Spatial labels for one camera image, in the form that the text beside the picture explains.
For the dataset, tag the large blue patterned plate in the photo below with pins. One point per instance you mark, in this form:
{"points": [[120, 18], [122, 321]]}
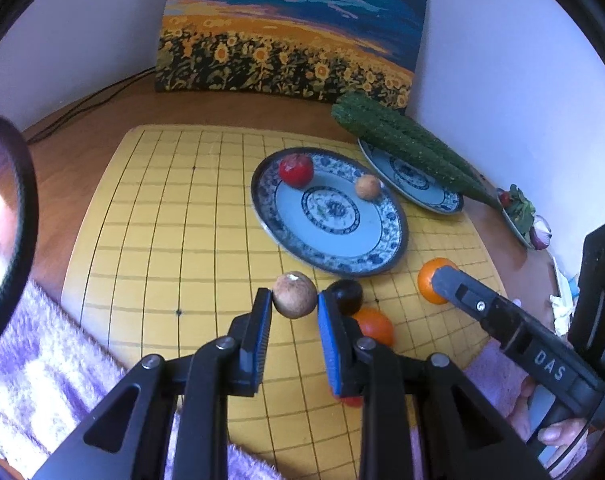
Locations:
{"points": [[332, 240]]}

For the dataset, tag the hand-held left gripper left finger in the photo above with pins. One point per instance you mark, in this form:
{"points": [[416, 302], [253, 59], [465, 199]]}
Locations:
{"points": [[263, 330]]}

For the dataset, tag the purple fluffy cloth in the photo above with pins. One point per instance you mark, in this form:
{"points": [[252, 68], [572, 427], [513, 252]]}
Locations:
{"points": [[42, 375]]}

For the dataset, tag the orange-red persimmon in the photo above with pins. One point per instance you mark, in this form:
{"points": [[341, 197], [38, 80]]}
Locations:
{"points": [[377, 329]]}

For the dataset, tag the red apple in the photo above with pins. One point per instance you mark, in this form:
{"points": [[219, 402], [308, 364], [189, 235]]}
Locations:
{"points": [[296, 170]]}

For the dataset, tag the sunflower field painting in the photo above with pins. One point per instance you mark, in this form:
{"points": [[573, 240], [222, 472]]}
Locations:
{"points": [[292, 35]]}

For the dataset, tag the small blue patterned plate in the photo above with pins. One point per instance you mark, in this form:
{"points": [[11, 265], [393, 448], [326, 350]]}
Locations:
{"points": [[415, 187]]}

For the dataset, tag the bumpy green cucumber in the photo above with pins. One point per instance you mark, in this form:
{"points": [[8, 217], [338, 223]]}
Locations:
{"points": [[432, 165], [382, 112]]}

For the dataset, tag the yellow grid game board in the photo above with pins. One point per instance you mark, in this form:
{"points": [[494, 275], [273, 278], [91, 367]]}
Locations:
{"points": [[182, 235]]}

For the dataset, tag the dark purple plum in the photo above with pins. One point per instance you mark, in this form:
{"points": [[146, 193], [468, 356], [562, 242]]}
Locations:
{"points": [[346, 296]]}

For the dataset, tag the red onion piece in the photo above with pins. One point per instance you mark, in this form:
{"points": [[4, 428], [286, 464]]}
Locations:
{"points": [[541, 232]]}

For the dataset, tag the person's right hand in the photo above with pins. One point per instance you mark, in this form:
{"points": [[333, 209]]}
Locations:
{"points": [[557, 432]]}

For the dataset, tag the small salad dish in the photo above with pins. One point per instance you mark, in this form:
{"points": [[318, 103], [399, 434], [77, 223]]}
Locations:
{"points": [[514, 225]]}

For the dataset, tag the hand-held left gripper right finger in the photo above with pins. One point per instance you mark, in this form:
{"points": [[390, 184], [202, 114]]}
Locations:
{"points": [[329, 345]]}

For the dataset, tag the round light brown fruit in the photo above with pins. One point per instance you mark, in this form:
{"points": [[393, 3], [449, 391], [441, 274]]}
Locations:
{"points": [[295, 296]]}

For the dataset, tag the cherry tomato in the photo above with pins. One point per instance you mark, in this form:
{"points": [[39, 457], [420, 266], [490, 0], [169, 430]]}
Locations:
{"points": [[505, 198]]}

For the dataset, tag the crumpled white tissue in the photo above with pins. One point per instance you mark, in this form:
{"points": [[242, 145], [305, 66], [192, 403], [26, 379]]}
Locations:
{"points": [[562, 307]]}

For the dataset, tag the small tan longan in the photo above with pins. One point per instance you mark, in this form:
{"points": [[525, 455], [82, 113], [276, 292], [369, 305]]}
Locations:
{"points": [[368, 187]]}

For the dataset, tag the green salad leaves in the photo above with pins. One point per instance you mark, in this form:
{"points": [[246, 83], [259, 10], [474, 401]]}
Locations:
{"points": [[522, 208]]}

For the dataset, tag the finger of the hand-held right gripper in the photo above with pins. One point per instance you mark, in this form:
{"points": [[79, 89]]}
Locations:
{"points": [[475, 302]]}

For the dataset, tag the orange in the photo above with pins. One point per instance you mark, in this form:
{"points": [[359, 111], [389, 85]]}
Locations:
{"points": [[426, 280]]}

